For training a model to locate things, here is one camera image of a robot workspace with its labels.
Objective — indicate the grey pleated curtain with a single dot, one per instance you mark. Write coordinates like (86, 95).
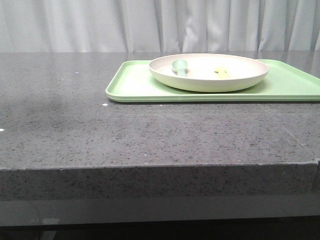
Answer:
(106, 26)

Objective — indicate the beige round plate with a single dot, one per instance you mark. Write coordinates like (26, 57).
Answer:
(201, 77)

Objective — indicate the teal green plastic spoon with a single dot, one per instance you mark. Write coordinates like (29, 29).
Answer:
(179, 67)

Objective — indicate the yellow plastic fork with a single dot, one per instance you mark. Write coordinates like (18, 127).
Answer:
(221, 72)

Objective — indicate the light green plastic tray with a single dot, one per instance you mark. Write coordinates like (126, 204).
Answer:
(133, 83)

